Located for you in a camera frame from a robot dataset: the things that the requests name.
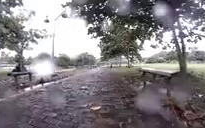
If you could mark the distant tree line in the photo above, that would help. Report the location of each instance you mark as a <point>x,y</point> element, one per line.
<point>73,60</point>

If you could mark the reddish brick path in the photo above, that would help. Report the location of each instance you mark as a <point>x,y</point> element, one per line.
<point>90,93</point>

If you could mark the row of trees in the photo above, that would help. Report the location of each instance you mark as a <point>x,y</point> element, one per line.
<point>130,23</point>

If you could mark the street lamp pole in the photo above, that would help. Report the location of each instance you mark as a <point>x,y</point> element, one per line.
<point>53,40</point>

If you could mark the wooden bench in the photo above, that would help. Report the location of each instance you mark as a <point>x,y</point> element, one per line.
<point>158,72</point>

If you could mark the pale concrete kerb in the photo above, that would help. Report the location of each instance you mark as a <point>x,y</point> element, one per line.
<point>33,87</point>

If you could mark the dark bench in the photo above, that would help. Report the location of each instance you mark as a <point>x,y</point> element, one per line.
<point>20,74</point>

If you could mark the tree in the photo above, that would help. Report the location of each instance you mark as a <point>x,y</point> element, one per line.
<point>13,33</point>

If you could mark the leaf-covered ground strip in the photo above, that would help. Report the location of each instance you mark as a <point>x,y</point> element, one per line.
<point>3,87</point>

